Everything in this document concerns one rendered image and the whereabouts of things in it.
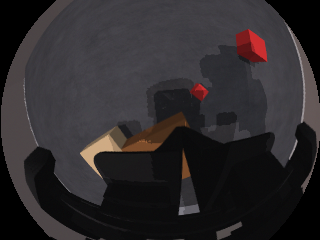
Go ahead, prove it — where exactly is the beige rectangular block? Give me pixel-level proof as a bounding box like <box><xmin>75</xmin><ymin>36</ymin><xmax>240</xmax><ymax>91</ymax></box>
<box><xmin>80</xmin><ymin>127</ymin><xmax>127</xmax><ymax>177</ymax></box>

